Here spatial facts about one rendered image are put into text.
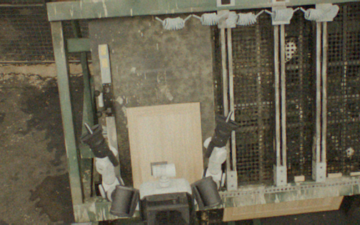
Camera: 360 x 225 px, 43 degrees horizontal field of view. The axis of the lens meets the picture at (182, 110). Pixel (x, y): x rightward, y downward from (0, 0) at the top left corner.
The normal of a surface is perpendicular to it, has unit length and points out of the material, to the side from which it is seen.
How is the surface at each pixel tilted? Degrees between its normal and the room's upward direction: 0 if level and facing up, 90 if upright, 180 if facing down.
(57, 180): 0
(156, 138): 58
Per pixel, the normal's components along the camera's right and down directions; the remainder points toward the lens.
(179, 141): 0.10, 0.21
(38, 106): 0.00, -0.71
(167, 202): -0.04, -0.93
